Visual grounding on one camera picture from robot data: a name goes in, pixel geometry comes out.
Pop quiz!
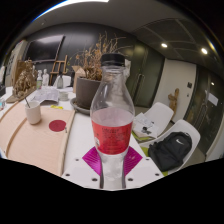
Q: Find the clear spray bottle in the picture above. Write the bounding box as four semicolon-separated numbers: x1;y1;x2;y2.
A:
36;69;44;90

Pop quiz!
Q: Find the small white tape roll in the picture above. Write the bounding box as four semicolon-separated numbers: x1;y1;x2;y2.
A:
58;90;70;102

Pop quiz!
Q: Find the brown cardboard box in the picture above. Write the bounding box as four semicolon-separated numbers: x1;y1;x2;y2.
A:
71;65;87;94

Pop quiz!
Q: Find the grey plant saucer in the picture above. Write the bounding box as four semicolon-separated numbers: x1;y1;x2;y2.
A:
69;97;93;116

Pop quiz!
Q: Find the black backpack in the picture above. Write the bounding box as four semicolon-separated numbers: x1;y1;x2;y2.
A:
148;131;193;173

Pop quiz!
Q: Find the stack of papers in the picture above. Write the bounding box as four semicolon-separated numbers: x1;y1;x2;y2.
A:
132;112;160;139

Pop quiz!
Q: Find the beige plywood sheet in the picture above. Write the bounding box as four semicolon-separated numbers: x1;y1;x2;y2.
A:
0;101;76;177

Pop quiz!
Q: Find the thin metal stir stick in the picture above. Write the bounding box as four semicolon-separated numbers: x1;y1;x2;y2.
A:
23;96;31;109

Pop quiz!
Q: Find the white bust figure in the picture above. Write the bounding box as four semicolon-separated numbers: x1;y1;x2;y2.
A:
42;68;50;87

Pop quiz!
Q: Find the wooden easel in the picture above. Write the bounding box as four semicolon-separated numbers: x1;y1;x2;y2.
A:
49;54;69;84

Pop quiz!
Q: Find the flat round red coaster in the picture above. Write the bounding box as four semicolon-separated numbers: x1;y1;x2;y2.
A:
48;119;67;133

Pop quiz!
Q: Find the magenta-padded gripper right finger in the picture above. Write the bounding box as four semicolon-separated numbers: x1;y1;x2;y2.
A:
123;145;165;190

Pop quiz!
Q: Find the wooden wall figure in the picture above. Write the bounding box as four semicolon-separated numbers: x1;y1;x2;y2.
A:
167;87;180;113

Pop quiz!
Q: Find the white chair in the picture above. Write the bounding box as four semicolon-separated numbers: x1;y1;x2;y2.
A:
139;119;202;176
133;101;175;141
53;74;73;89

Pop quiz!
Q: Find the clear bottle with red label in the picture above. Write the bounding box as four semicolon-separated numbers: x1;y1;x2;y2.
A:
89;53;136;191

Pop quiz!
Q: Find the white cup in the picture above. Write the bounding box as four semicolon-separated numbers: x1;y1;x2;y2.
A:
24;100;42;126

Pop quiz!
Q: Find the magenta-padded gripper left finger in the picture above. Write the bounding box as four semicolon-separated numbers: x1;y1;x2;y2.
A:
61;145;102;190

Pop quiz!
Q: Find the black wall screen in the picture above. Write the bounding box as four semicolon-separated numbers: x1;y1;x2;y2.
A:
24;34;65;63

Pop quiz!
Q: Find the dried plant in grey pot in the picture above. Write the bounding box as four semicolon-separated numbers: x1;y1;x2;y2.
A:
71;31;132;110

